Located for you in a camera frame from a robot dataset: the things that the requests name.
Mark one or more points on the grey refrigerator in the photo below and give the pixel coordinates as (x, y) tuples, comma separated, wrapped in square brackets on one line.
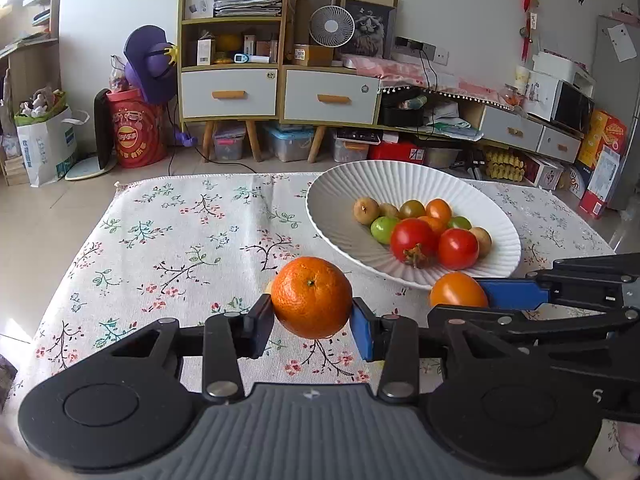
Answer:
[(617, 110)]

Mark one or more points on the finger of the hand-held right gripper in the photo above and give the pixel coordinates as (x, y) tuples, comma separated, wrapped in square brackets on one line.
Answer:
[(510, 294), (480, 316)]

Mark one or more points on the pile of papers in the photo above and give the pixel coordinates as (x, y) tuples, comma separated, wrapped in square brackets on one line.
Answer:
[(452, 125)]

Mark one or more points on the orange-brown small box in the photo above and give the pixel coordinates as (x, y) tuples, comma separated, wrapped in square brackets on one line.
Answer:
[(274, 47)]

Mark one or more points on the black microwave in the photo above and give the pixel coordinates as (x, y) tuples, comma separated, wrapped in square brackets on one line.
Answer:
[(572, 107)]

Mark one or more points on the clear plastic storage box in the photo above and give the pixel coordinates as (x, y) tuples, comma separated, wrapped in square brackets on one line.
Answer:
[(229, 145)]

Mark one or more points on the wall socket strip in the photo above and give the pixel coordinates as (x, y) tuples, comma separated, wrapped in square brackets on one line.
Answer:
[(440, 55)]

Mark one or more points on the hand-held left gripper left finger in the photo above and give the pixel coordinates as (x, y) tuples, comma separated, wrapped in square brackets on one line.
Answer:
[(260, 327)]

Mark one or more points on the white appliance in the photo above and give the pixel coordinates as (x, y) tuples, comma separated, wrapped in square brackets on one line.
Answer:
[(560, 67)]

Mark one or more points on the pale oval base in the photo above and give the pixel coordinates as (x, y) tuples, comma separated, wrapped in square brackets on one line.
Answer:
[(82, 171)]

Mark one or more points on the red snack bucket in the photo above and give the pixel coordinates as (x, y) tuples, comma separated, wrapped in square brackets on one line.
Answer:
[(135, 135)]

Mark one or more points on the paper cup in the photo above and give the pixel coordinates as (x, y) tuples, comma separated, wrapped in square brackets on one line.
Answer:
[(522, 80)]

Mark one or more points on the purple plastic object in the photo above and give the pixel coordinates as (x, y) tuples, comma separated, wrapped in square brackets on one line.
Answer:
[(184, 137)]

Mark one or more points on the black tripod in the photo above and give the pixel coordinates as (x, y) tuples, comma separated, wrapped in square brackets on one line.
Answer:
[(470, 165)]

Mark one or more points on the black upright panel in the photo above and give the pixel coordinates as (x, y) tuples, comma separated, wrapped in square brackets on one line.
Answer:
[(103, 130)]

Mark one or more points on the white paper shopping bag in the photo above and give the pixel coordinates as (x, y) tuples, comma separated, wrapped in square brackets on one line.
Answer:
[(45, 150)]

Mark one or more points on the green round fruit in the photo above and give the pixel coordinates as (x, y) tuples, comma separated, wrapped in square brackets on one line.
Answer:
[(459, 222), (382, 230)]

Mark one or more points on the yellow-green tomato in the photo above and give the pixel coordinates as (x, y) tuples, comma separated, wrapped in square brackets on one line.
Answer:
[(412, 208)]

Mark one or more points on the small cardboard packet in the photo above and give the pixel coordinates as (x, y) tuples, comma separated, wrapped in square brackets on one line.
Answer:
[(249, 45)]

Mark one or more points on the framed cat picture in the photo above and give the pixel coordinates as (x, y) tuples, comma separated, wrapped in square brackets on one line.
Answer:
[(370, 25)]

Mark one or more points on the floral tablecloth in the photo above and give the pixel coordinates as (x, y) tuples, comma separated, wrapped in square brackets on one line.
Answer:
[(175, 240)]

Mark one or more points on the red box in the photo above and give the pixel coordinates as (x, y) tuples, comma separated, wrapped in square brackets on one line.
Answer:
[(395, 154)]

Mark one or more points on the white cardboard box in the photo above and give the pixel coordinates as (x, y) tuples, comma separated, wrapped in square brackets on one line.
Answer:
[(545, 172)]

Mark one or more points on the tall wooden cabinet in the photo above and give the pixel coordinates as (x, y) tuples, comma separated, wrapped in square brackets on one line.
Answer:
[(181, 35)]

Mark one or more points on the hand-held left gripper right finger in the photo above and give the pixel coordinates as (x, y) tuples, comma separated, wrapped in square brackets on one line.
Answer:
[(361, 332)]

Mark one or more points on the black lidded storage box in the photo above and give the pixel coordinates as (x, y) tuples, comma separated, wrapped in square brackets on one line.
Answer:
[(352, 150)]

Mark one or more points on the yellow egg cartons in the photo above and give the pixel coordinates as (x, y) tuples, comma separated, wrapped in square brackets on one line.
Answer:
[(502, 164)]

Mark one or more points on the wooden bookshelf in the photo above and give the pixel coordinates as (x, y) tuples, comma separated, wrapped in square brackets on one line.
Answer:
[(35, 60)]

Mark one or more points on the red tomato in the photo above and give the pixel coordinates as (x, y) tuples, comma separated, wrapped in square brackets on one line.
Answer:
[(457, 249), (412, 240)]

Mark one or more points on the glass jar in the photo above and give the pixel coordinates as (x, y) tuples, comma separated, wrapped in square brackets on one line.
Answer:
[(512, 97)]

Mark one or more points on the green bag with plush toys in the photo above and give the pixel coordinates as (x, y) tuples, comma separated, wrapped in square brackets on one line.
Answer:
[(56, 106)]

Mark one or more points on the pink patterned cloth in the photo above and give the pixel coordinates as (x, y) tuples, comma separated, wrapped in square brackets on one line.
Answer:
[(400, 67)]

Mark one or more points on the blue lidded storage box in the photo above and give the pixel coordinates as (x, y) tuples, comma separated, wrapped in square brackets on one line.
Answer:
[(289, 146)]

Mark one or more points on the red yellow carton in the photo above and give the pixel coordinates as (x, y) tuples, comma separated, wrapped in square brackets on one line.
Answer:
[(600, 160)]

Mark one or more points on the purple hat toy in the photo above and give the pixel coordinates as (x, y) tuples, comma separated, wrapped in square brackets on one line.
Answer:
[(145, 45)]

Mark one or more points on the stack of papers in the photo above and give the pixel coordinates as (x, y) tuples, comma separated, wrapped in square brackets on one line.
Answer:
[(247, 4)]

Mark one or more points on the long low wooden cabinet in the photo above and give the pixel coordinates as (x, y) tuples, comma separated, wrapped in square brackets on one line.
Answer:
[(510, 130)]

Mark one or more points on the yellow round object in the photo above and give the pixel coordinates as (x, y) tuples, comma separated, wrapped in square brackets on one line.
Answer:
[(229, 44)]

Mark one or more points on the brown cardboard box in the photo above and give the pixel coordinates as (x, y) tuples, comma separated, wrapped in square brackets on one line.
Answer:
[(312, 56)]

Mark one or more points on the white blue thermometer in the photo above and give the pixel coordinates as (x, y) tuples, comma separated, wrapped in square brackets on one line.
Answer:
[(250, 58)]

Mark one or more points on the white carton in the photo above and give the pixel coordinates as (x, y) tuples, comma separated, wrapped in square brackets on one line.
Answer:
[(205, 51)]

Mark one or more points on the tan round fruit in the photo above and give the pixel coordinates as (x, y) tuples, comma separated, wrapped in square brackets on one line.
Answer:
[(366, 210), (482, 241), (389, 210)]

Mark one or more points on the cardboard tube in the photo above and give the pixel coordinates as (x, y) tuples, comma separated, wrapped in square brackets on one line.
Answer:
[(302, 25)]

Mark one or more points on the small white fan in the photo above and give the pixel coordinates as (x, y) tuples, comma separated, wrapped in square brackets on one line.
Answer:
[(331, 26)]

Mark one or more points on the white ribbed plate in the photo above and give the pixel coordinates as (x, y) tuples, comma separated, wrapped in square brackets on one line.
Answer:
[(350, 180)]

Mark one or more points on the white product box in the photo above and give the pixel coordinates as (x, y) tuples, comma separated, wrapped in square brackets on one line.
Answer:
[(199, 0)]

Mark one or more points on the orange tomato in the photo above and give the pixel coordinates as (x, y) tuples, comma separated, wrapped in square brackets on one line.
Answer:
[(455, 290), (439, 210)]

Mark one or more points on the orange mandarin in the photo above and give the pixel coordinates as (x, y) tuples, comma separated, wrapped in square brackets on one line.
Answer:
[(311, 297), (434, 224)]

